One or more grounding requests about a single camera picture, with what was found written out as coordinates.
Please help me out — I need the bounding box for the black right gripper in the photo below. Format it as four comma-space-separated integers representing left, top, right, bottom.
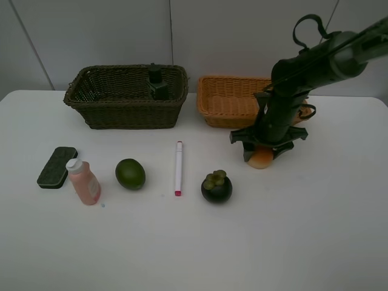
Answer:
230, 92, 308, 162

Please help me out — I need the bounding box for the orange bread bun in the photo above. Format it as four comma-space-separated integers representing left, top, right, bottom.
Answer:
247, 145, 273, 169

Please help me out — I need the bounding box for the dark purple mangosteen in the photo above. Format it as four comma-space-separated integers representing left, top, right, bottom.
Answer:
201, 170, 233, 204

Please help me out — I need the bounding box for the black square bottle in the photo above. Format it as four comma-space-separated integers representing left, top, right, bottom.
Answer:
147, 63, 169, 101

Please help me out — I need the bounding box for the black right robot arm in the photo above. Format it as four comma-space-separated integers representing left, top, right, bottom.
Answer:
230, 14, 387, 162

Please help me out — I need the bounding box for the tan wicker basket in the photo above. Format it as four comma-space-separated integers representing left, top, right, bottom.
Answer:
196, 75, 313, 129

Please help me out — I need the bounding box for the white pink-capped marker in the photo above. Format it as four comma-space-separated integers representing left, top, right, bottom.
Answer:
175, 141, 183, 196

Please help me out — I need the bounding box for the green lime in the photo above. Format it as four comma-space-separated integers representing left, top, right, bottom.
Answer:
115, 158, 146, 190

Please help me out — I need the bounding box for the dark brown wicker basket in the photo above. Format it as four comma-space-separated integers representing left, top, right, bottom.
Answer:
64, 64, 189, 130

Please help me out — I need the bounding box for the pink lotion bottle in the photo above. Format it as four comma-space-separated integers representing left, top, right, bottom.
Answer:
65, 158, 101, 206

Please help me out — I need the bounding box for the black whiteboard eraser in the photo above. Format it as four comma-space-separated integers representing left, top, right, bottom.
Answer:
37, 147, 78, 189

